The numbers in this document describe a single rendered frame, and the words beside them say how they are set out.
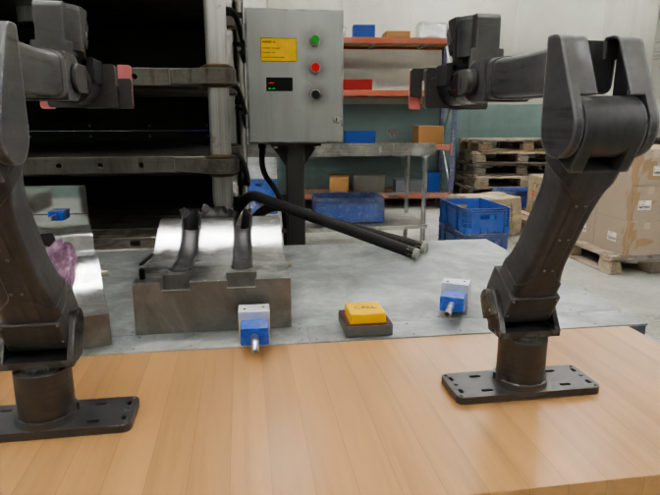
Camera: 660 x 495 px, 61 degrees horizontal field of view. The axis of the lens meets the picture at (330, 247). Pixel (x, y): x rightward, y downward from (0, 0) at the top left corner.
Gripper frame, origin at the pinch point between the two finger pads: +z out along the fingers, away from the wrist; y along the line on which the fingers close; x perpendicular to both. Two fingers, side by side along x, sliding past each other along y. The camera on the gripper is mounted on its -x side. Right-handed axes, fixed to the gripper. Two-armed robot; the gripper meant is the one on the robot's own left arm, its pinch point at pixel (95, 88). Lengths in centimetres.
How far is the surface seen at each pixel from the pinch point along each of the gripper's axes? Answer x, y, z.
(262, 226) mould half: 27.5, -27.9, 17.2
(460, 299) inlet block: 36, -61, -13
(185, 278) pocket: 31.9, -13.5, -7.0
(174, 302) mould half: 34.8, -12.0, -11.5
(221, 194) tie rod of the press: 26, -18, 62
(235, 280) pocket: 32.6, -22.1, -7.1
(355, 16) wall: -128, -173, 647
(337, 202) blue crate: 72, -102, 360
